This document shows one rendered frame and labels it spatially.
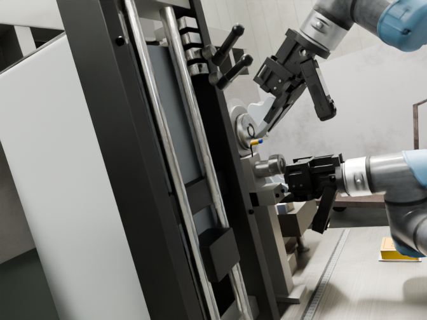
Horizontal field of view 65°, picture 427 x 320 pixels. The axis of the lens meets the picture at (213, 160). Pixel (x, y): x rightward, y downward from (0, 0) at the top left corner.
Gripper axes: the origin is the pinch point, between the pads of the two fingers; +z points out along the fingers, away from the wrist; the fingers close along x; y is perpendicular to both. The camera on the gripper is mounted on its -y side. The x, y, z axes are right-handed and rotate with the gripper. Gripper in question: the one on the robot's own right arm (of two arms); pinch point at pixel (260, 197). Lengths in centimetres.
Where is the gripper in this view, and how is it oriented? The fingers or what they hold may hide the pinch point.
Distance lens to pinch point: 80.2
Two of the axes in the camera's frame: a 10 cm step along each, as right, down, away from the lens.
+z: -8.2, 1.5, 5.5
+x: -5.1, 2.3, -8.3
